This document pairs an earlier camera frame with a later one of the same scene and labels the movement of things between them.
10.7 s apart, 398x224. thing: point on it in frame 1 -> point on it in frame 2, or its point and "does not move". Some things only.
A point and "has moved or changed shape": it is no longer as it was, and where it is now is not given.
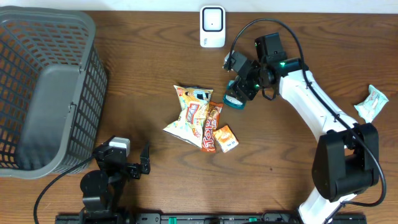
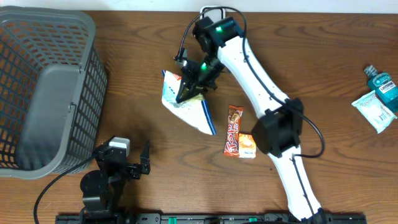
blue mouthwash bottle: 233,101 -> 384,84
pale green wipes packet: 369,109 has moved or changed shape
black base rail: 213,218 does not move
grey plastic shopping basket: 53,83 does not move
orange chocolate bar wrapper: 215,109 -> 232,144
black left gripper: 135,170 does not move
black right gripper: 240,88 -> 186,81
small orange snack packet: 226,139 -> 247,146
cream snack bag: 189,124 -> 195,111
